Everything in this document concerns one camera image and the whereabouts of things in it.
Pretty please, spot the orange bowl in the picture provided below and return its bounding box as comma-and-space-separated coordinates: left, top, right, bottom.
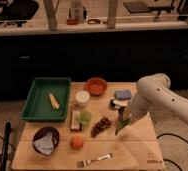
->
84, 77, 107, 96

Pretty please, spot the white round container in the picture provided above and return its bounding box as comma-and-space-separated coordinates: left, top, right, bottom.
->
75, 90, 90, 107

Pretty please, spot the black handled white knife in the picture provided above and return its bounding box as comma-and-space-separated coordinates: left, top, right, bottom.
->
110, 99, 127, 109

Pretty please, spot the yellow corn cob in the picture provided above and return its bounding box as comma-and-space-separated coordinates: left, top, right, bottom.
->
49, 93, 60, 110

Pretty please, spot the blue sponge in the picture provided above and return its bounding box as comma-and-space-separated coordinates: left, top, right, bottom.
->
114, 90, 132, 100

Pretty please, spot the dark brown bowl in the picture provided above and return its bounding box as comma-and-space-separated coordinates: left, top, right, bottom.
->
32, 126, 60, 154

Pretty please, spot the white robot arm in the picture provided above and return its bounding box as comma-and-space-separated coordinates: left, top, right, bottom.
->
126, 73, 188, 124

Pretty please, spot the blue grey cloth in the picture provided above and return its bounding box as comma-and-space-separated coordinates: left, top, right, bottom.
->
33, 132, 54, 155

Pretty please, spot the dark metal cup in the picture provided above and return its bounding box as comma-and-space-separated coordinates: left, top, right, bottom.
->
118, 107, 126, 121

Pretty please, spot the black floor cable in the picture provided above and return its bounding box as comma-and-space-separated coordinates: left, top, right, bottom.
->
156, 132, 188, 171

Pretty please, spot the silver fork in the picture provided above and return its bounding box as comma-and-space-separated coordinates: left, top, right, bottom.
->
76, 153, 113, 168

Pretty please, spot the purple grape bunch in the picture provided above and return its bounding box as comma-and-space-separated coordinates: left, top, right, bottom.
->
91, 117, 112, 137

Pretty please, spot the green plastic cup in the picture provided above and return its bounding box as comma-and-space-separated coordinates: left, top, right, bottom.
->
80, 111, 92, 127

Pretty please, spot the black office chair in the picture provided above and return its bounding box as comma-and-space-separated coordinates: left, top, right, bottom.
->
0, 0, 39, 27

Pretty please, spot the brown white sandwich block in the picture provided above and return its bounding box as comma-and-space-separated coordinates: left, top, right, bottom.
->
70, 110, 81, 131

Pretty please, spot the black pole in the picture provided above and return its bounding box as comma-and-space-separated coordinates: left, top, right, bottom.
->
0, 122, 11, 171

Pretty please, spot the orange fruit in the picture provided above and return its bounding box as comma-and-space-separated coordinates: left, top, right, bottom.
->
70, 135, 84, 150

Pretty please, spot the green plastic tray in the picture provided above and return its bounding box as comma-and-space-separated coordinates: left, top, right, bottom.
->
21, 78, 71, 122

